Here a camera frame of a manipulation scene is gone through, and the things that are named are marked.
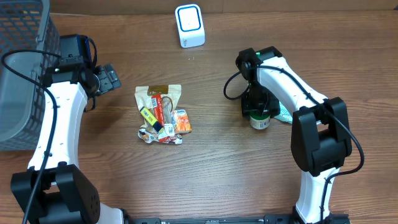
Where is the green lid knorr cup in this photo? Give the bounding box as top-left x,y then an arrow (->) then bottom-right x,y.
249,114 -> 271,130

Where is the teal orange tissue pack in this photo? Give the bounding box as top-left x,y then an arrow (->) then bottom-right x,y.
274,103 -> 292,124

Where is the red snack stick packet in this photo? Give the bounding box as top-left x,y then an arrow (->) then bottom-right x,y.
151,95 -> 164,126

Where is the beige brown snack pouch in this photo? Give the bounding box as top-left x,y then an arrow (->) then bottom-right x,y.
134,85 -> 182,124

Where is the yellow highlighter marker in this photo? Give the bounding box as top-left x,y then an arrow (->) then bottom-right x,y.
139,106 -> 164,134

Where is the silver red crinkled wrapper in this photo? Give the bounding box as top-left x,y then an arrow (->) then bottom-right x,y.
137,124 -> 183,145

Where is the small orange snack packet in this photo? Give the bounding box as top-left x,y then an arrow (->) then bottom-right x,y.
172,110 -> 192,134

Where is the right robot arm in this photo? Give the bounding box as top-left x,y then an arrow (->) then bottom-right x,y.
236,47 -> 352,223

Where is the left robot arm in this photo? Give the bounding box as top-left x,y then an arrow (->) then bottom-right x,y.
11,35 -> 132,223

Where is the white barcode scanner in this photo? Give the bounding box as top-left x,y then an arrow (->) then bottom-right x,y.
175,4 -> 205,49

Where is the grey plastic mesh basket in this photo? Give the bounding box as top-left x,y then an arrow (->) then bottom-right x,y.
1,0 -> 61,151

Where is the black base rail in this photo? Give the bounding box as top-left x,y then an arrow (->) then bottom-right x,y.
129,215 -> 290,224

